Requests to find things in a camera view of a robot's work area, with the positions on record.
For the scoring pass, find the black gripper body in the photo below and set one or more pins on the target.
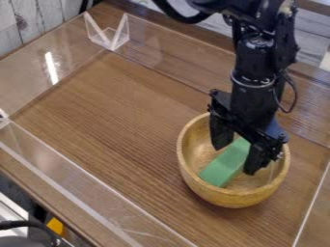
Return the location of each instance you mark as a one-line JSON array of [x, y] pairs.
[[248, 109]]

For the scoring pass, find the brown wooden bowl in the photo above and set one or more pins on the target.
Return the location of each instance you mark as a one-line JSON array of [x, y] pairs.
[[246, 190]]

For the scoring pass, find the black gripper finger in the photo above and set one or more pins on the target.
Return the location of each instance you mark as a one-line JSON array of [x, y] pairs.
[[257, 160], [221, 133]]

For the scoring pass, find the clear acrylic enclosure wall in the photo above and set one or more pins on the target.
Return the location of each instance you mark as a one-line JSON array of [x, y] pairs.
[[103, 139]]

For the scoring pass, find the yellow label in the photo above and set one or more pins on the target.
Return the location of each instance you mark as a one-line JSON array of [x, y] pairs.
[[57, 226]]

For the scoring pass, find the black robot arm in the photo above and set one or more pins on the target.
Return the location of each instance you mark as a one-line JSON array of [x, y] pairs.
[[264, 36]]

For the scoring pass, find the clear acrylic corner bracket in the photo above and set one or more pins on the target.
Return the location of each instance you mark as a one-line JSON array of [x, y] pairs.
[[110, 38]]

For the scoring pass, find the green rectangular block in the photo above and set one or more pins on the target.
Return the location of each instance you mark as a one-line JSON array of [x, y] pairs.
[[226, 165]]

